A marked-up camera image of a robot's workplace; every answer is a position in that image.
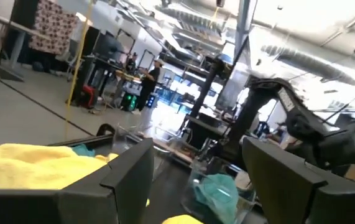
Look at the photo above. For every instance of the grey table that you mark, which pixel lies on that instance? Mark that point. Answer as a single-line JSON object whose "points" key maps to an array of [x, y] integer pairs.
{"points": [[17, 49]]}

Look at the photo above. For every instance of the patterned fabric partition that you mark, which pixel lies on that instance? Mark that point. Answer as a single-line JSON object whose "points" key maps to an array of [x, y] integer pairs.
{"points": [[53, 28]]}

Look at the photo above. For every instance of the black computer with green light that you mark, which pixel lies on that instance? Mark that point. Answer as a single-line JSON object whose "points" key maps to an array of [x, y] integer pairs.
{"points": [[129, 102]]}

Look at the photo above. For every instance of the teal microfiber towel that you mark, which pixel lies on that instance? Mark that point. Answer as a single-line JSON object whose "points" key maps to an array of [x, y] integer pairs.
{"points": [[217, 196]]}

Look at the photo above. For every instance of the person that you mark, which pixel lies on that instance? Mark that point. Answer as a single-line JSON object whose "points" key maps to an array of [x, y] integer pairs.
{"points": [[131, 63], [149, 84]]}

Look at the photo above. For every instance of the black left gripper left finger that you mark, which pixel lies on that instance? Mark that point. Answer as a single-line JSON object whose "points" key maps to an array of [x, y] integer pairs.
{"points": [[71, 208]]}

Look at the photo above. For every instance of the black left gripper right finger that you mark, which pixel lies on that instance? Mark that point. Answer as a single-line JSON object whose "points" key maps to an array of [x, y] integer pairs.
{"points": [[289, 199]]}

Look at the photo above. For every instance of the red container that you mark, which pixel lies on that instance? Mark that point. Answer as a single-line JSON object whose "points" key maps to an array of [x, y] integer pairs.
{"points": [[89, 96]]}

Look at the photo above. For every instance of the large yellow microfiber towel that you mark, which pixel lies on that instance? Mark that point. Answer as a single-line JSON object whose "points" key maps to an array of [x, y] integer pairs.
{"points": [[34, 168]]}

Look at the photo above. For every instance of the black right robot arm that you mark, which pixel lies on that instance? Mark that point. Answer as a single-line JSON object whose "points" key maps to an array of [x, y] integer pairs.
{"points": [[301, 124]]}

